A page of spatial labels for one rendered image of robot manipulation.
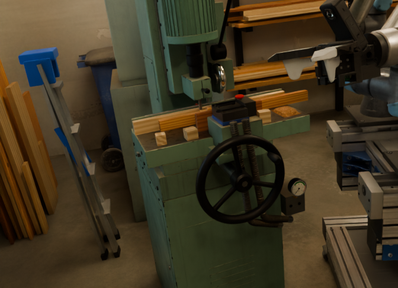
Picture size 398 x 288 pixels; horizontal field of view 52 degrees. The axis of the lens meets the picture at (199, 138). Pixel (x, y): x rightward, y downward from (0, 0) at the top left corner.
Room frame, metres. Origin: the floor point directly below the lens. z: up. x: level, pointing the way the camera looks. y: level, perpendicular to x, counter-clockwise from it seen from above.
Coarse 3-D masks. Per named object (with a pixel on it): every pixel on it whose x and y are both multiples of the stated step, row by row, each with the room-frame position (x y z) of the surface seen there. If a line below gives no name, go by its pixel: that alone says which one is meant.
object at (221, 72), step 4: (216, 64) 1.58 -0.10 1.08; (216, 68) 1.57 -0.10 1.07; (220, 68) 1.56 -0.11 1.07; (216, 72) 1.58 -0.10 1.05; (220, 72) 1.55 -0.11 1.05; (224, 72) 1.56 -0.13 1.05; (216, 76) 1.58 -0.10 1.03; (220, 76) 1.54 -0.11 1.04; (224, 76) 1.54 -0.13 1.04; (216, 80) 1.58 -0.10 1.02; (220, 80) 1.54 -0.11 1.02; (224, 80) 1.54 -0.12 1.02; (216, 84) 1.60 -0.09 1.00; (220, 84) 1.54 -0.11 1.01; (224, 84) 1.54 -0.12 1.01; (216, 88) 1.60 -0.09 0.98; (220, 88) 1.55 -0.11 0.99; (224, 88) 1.55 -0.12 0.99; (220, 92) 1.57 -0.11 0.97
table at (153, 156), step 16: (272, 112) 1.45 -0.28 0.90; (272, 128) 1.34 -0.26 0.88; (288, 128) 1.35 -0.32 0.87; (304, 128) 1.37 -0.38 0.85; (144, 144) 1.28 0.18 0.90; (176, 144) 1.25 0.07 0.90; (192, 144) 1.26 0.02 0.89; (208, 144) 1.27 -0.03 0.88; (144, 160) 1.26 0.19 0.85; (160, 160) 1.22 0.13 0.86; (176, 160) 1.24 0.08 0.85; (224, 160) 1.18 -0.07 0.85
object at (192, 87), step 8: (184, 80) 1.47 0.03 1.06; (192, 80) 1.40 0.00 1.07; (200, 80) 1.39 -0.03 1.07; (208, 80) 1.40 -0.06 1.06; (184, 88) 1.49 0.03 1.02; (192, 88) 1.38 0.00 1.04; (200, 88) 1.39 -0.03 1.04; (192, 96) 1.39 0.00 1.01; (200, 96) 1.39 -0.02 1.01; (208, 96) 1.40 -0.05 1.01
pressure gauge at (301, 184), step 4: (292, 180) 1.31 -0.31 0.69; (296, 180) 1.30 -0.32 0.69; (300, 180) 1.29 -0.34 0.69; (288, 184) 1.30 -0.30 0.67; (292, 184) 1.29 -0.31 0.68; (296, 184) 1.29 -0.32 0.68; (300, 184) 1.29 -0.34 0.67; (304, 184) 1.30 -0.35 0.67; (288, 188) 1.30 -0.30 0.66; (292, 188) 1.28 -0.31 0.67; (296, 188) 1.29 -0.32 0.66; (300, 188) 1.29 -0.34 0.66; (304, 188) 1.30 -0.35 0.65; (292, 192) 1.28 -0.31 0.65; (300, 192) 1.29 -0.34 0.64; (304, 192) 1.30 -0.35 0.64; (296, 196) 1.31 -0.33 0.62
